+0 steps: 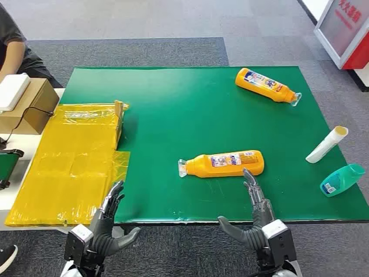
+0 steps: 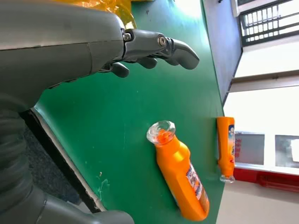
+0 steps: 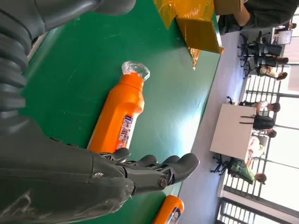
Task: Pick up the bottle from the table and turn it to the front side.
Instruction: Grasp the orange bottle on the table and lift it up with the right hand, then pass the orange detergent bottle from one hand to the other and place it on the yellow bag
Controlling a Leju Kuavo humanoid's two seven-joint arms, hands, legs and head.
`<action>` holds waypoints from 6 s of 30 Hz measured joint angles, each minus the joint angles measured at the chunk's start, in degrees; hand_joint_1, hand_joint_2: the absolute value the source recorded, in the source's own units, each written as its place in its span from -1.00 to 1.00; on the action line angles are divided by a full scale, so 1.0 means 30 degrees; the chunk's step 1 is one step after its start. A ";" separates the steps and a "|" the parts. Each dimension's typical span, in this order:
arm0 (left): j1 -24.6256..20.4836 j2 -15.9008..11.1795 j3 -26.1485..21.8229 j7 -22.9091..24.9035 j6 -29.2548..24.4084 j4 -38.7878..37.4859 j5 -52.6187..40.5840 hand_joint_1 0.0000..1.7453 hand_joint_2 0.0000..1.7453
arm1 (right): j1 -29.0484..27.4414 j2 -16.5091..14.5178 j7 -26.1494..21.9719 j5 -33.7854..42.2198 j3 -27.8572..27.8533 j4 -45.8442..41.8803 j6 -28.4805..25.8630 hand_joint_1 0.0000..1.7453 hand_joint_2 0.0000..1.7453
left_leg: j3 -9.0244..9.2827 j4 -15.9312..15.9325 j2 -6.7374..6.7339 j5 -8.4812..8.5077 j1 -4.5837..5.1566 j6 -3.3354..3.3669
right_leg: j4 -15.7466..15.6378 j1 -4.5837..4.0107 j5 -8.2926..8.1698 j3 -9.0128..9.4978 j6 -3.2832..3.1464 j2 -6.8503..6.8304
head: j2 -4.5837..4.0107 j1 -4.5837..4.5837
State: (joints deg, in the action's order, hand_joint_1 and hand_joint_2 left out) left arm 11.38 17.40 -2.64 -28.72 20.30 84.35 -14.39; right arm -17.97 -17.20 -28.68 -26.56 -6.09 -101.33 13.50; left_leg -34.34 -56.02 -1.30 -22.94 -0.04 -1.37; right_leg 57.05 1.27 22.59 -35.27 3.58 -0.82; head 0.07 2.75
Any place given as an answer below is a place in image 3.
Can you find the amber transparent plastic box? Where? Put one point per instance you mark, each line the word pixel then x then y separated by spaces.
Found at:
pixel 198 34

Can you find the white table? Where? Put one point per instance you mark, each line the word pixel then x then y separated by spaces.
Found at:
pixel 231 131

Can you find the dark metal window railing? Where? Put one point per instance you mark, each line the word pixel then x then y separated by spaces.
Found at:
pixel 287 95

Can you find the laptop screen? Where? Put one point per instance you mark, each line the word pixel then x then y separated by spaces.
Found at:
pixel 282 37

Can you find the person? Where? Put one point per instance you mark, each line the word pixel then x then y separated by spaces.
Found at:
pixel 268 60
pixel 242 171
pixel 273 107
pixel 268 12
pixel 268 71
pixel 263 122

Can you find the brown cardboard box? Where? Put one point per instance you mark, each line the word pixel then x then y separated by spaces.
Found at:
pixel 227 6

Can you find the black office chair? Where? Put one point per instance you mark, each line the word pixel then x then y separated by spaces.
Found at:
pixel 220 165
pixel 248 49
pixel 229 100

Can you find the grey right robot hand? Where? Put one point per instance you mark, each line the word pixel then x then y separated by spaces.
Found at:
pixel 58 179

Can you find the grey ribbed right arm sleeve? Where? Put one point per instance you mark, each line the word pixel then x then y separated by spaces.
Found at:
pixel 11 77

